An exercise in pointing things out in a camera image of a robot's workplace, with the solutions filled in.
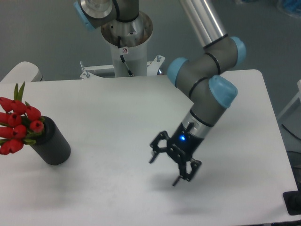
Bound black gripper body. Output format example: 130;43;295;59
167;122;204;168

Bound red tulip bouquet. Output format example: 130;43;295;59
0;83;45;155

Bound black cable on pedestal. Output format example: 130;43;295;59
117;35;135;77

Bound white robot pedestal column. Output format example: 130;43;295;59
101;11;153;77

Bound white metal base frame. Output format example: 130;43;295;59
79;55;166;80

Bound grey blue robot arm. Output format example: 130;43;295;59
74;0;246;181

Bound white rounded side table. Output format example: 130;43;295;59
0;61;44;84

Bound white frame at right edge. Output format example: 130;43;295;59
277;80;301;123

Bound black device at table edge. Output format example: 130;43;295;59
283;191;301;216

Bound black cable on floor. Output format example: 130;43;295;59
281;123;301;139

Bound black ribbed cylindrical vase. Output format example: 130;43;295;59
30;116;71;165

